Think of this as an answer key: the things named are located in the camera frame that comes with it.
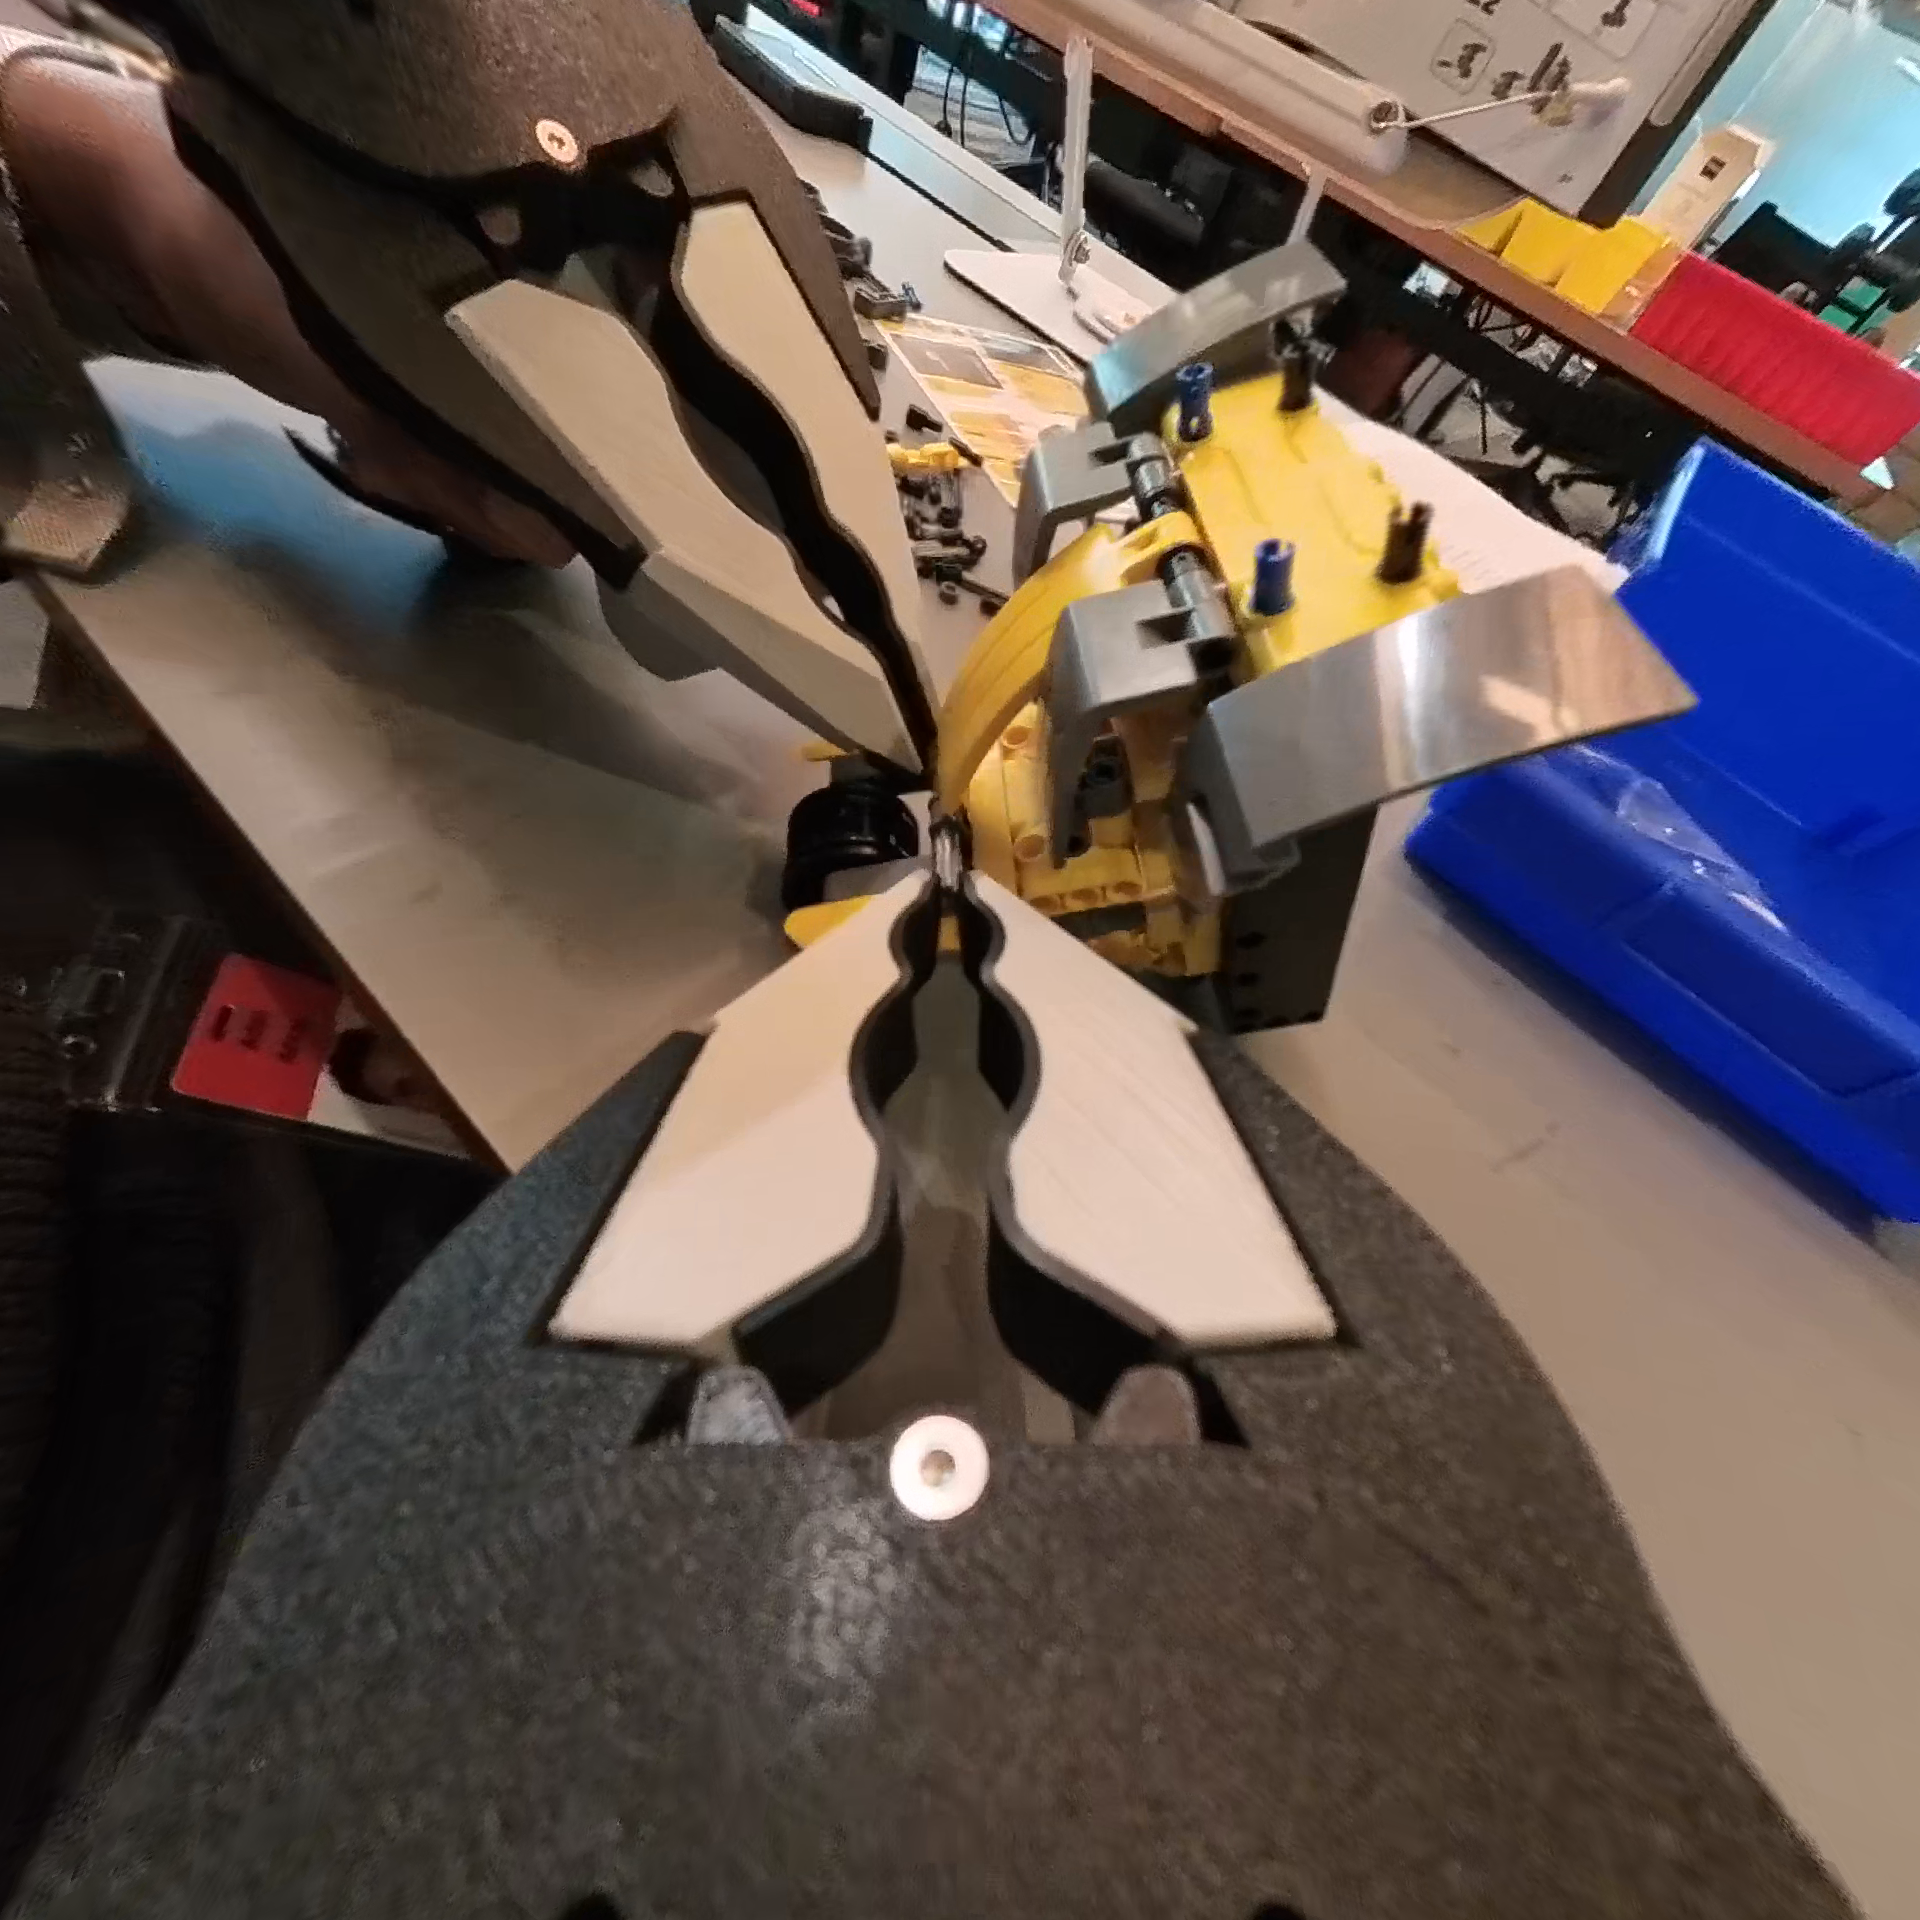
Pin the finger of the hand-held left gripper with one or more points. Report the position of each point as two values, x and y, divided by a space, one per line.
706 510
795 345

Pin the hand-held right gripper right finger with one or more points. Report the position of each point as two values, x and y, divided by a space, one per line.
1154 1168

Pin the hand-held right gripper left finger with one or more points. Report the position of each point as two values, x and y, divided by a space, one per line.
719 1168

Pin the small black toy part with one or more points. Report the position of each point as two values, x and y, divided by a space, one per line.
946 864

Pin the yellow grey brick toy vehicle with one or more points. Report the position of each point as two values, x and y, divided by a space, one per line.
1305 448

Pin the person's left hand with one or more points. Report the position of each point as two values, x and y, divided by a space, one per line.
118 225

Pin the yellow printed instruction sheet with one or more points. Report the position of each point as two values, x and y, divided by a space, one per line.
975 368

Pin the scattered small toy parts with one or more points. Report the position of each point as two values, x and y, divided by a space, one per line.
936 510

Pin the white stand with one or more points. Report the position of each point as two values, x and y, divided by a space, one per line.
1021 285

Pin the wooden table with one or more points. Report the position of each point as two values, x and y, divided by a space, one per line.
1168 44

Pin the red slotted plastic object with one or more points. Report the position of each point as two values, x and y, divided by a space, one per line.
247 1035

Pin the blue plastic bin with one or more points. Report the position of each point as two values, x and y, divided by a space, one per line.
1726 899

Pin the black metallic object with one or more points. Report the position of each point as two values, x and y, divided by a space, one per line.
90 988

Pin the white paper sheet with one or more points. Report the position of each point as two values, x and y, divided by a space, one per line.
1498 540

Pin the yellow plastic bin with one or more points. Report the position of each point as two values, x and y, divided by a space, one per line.
1507 233
1613 261

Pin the white printed board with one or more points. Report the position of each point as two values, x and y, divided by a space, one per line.
1498 75

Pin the small beige box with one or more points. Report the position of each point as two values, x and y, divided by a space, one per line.
1734 172

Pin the red plastic bin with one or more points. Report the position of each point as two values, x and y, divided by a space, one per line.
1784 352

